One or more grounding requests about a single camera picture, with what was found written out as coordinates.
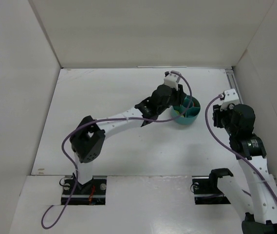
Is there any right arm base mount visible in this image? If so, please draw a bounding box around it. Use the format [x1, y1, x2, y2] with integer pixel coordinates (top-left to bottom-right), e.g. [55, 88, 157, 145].
[190, 168, 233, 205]

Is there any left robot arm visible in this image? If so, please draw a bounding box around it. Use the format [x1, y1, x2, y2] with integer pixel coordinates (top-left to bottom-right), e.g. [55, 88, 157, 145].
[70, 84, 186, 194]

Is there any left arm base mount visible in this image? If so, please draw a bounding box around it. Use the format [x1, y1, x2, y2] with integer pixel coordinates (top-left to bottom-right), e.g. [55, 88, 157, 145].
[59, 174, 107, 206]

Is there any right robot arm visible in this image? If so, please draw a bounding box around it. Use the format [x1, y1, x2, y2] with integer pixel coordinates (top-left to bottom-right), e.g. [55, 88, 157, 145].
[209, 102, 277, 234]

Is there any purple cable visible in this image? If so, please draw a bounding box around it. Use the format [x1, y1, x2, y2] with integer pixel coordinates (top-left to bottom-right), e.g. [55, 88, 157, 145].
[205, 95, 277, 234]
[41, 70, 192, 229]

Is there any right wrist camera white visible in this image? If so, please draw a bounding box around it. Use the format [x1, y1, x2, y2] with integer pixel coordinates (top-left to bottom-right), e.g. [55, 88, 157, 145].
[220, 89, 240, 111]

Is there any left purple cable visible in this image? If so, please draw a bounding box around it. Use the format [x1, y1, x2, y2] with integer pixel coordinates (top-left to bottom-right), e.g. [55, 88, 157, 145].
[41, 70, 192, 229]

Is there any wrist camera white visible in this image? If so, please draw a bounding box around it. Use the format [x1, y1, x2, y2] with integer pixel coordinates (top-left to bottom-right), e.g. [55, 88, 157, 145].
[164, 71, 181, 90]
[220, 89, 240, 111]

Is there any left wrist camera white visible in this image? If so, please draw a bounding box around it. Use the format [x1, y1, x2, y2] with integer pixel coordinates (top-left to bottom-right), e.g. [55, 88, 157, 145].
[164, 71, 181, 90]

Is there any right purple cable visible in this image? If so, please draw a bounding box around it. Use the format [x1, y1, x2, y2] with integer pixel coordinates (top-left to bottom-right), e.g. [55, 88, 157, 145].
[205, 95, 277, 234]

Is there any aluminium rail right edge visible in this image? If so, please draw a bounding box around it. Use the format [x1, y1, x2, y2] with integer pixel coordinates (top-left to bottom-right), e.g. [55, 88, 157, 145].
[225, 69, 241, 100]

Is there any teal round divided container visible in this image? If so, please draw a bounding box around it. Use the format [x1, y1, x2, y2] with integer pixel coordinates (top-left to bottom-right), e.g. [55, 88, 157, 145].
[170, 95, 201, 125]

